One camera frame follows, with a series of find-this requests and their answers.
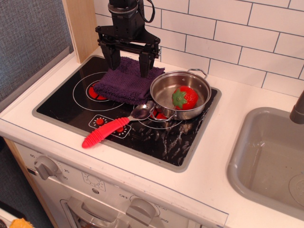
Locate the yellow object on floor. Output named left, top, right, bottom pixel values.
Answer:
left=9, top=218, right=34, bottom=228

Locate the wooden side post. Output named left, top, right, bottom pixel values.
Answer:
left=62, top=0, right=98, bottom=64

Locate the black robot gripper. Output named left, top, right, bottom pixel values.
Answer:
left=95, top=12, right=160, bottom=78

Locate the purple folded towel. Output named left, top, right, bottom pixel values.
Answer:
left=94, top=57, right=165, bottom=105

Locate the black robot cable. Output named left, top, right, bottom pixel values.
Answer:
left=139, top=0, right=156, bottom=24

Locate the grey oven knob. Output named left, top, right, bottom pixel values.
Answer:
left=126, top=198, right=156, bottom=226
left=34, top=156, right=58, bottom=180

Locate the grey sink basin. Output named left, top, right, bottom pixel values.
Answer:
left=227, top=107, right=304, bottom=220

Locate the grey left oven knob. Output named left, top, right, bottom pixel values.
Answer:
left=34, top=156, right=58, bottom=180

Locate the black toy stovetop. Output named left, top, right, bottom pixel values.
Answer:
left=33, top=56, right=221, bottom=172

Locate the grey right oven knob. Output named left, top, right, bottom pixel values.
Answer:
left=126, top=198, right=156, bottom=226

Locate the red toy tomato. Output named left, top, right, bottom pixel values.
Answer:
left=171, top=85, right=199, bottom=110

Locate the red handled metal spoon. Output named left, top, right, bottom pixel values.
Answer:
left=82, top=101, right=155, bottom=149

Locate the stainless steel pot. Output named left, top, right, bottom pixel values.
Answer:
left=150, top=68, right=211, bottom=120

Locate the white toy oven front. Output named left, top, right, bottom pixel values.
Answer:
left=16, top=144, right=228, bottom=228

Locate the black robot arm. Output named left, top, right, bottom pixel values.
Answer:
left=95, top=0, right=161, bottom=77

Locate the grey faucet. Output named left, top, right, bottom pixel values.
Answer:
left=289, top=91, right=304, bottom=124

